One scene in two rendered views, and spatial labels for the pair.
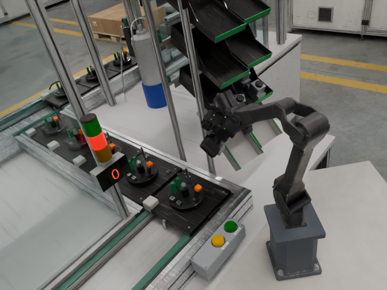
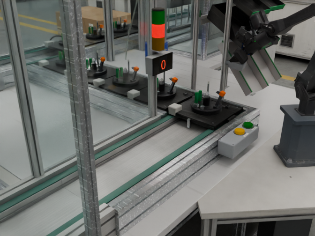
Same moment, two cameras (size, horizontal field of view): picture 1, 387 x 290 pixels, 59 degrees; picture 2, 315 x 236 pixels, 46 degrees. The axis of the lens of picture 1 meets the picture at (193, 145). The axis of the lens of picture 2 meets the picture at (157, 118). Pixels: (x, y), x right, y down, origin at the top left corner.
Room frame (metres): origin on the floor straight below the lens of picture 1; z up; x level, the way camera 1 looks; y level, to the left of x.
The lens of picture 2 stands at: (-0.52, 0.48, 1.67)
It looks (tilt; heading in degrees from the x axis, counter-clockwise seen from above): 27 degrees down; 352
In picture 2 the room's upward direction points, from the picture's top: straight up
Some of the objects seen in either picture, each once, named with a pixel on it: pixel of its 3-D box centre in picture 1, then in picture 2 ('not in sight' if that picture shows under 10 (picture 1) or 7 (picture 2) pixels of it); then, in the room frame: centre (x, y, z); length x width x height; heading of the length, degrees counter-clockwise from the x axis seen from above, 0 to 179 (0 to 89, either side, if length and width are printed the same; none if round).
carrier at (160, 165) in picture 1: (140, 167); (161, 85); (1.12, 0.24, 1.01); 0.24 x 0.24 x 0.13; 42
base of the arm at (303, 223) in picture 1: (292, 211); (306, 104); (0.66, -0.25, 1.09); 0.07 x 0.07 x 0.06; 87
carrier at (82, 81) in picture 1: (93, 71); not in sight; (2.27, 0.57, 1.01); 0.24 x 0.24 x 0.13; 42
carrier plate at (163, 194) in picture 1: (187, 199); (206, 110); (0.93, 0.07, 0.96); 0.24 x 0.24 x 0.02; 42
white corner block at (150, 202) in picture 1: (151, 203); (175, 109); (0.93, 0.20, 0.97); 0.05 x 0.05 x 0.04; 42
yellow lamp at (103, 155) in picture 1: (102, 152); (158, 42); (0.89, 0.29, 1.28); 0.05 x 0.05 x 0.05
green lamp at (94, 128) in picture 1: (91, 125); (158, 17); (0.89, 0.29, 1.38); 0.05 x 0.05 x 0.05
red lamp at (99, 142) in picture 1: (97, 139); (158, 30); (0.89, 0.29, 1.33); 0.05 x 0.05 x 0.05
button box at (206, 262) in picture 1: (219, 247); (238, 138); (0.71, -0.01, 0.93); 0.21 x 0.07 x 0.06; 132
